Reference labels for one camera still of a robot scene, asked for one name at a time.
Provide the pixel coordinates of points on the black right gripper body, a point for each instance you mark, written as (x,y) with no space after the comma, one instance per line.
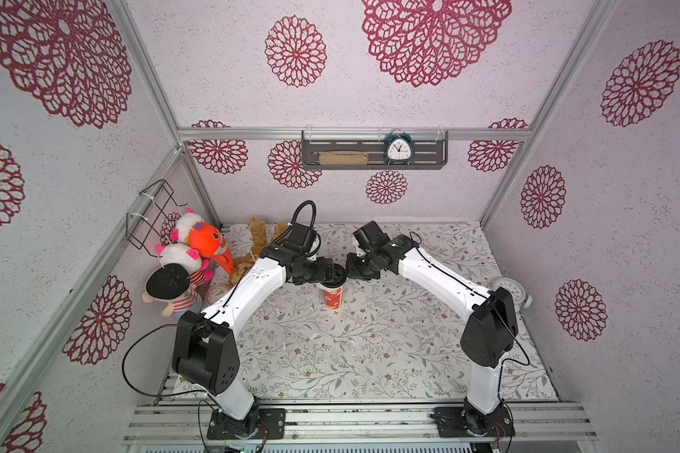
(362,266)

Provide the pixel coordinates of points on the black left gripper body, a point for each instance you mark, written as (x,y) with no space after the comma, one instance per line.
(314,273)

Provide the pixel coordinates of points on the red white paper cup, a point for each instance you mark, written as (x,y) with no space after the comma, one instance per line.
(332,297)

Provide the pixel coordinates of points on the black plastic cup lid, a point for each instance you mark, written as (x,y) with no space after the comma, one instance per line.
(337,280)

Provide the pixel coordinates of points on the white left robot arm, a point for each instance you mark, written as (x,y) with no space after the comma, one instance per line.
(205,351)

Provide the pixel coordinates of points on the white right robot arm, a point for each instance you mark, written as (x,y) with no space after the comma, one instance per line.
(489,316)

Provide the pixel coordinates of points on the brown teddy bear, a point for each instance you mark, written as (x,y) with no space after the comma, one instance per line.
(258,232)

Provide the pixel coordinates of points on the clear round tape roll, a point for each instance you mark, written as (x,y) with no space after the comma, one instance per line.
(215,293)

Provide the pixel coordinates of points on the orange red plush toy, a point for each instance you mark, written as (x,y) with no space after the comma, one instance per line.
(205,238)

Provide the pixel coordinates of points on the teal alarm clock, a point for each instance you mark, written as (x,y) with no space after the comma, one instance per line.
(398,150)

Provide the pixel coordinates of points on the pink white pig plush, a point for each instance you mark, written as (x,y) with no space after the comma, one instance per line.
(189,258)

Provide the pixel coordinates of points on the black haired doll plush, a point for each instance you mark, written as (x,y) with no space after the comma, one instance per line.
(171,285)

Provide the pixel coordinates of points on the white alarm clock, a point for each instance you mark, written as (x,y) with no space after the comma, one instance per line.
(521,298)

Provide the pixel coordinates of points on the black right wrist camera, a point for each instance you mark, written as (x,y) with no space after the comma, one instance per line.
(370,237)

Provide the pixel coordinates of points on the grey wall shelf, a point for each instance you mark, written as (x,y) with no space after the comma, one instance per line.
(430,149)

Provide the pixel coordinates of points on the black wire basket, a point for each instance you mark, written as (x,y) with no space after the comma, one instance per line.
(144,226)

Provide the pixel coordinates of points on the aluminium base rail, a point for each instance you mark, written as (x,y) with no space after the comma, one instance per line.
(363,422)

